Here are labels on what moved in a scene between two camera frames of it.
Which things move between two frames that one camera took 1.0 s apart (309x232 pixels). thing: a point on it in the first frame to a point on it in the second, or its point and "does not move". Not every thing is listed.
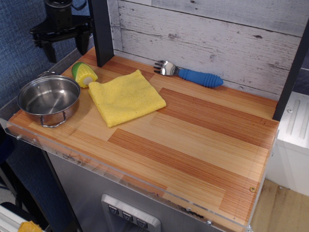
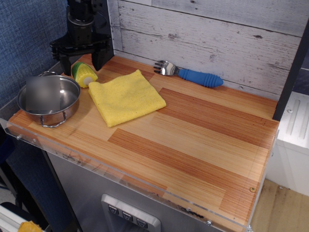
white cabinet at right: (288, 166) does not move
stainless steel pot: (49, 98) does not move
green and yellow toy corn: (83, 74) does not move
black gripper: (57, 28) to (77, 43)
